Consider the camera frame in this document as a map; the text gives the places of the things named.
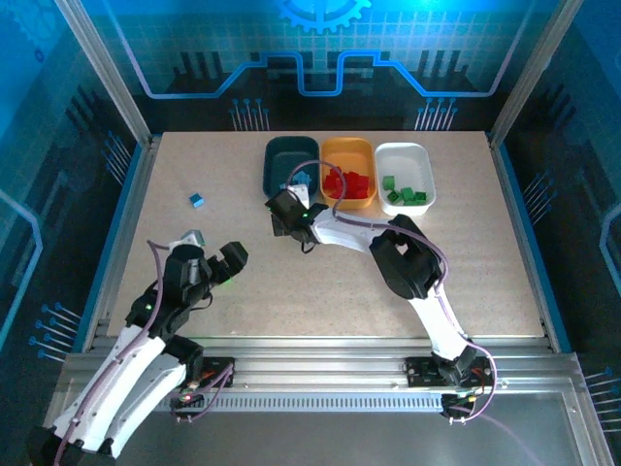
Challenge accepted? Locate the white plastic container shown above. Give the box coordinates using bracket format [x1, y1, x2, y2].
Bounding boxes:
[374, 141, 437, 217]

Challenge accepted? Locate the slotted grey cable duct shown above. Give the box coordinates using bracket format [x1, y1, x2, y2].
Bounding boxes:
[120, 391, 450, 414]

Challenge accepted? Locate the aluminum base rail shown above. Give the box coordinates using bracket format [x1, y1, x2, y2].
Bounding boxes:
[62, 337, 583, 392]

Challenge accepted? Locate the yellow-orange plastic container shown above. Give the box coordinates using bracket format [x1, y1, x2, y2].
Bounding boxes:
[319, 137, 378, 212]

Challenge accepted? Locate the aluminum frame post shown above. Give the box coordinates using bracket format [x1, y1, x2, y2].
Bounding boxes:
[53, 0, 155, 147]
[488, 0, 570, 143]

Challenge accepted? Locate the aluminum side rail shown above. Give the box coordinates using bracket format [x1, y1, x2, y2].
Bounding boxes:
[80, 135, 164, 353]
[486, 131, 574, 354]

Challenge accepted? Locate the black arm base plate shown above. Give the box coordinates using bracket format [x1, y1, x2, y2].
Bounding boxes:
[196, 356, 238, 389]
[405, 356, 499, 389]

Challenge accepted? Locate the grey metal panel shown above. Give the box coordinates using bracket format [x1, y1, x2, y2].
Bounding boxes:
[62, 412, 603, 466]

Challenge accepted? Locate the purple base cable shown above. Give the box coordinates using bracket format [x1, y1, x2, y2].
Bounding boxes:
[444, 339, 500, 427]
[167, 357, 238, 424]

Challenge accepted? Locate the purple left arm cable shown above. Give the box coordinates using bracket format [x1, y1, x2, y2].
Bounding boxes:
[50, 239, 171, 466]

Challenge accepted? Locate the teal plastic container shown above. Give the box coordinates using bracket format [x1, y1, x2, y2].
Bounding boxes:
[262, 135, 321, 209]

